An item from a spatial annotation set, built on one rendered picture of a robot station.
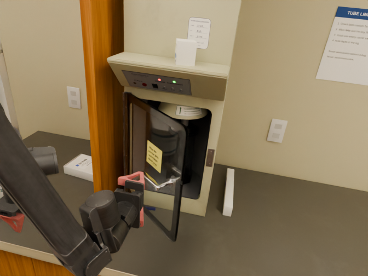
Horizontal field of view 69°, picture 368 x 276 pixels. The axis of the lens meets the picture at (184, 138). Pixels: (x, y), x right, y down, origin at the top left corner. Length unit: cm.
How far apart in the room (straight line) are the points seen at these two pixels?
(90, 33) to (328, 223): 108
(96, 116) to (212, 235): 56
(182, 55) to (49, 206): 47
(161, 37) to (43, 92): 96
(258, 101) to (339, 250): 66
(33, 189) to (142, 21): 55
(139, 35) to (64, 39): 70
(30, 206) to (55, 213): 4
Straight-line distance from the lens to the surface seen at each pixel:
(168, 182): 76
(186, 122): 97
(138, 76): 77
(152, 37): 82
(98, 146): 91
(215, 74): 69
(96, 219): 57
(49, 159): 73
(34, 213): 49
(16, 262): 117
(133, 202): 66
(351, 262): 113
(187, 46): 72
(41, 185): 48
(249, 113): 129
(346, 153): 145
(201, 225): 103
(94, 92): 83
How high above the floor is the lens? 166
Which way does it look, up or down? 27 degrees down
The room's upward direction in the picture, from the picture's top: 6 degrees clockwise
